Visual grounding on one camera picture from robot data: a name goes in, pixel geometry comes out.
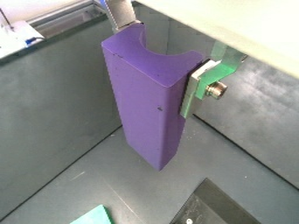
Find black curved fixture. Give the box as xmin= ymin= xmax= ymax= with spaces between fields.
xmin=170 ymin=178 xmax=262 ymax=224

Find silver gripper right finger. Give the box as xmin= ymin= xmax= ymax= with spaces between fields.
xmin=180 ymin=41 xmax=247 ymax=119

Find purple arch block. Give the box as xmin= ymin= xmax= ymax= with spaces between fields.
xmin=102 ymin=24 xmax=203 ymax=170

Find green shape sorter block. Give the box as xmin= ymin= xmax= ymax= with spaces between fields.
xmin=71 ymin=205 xmax=114 ymax=224

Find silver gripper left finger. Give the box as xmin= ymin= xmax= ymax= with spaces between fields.
xmin=102 ymin=0 xmax=140 ymax=33

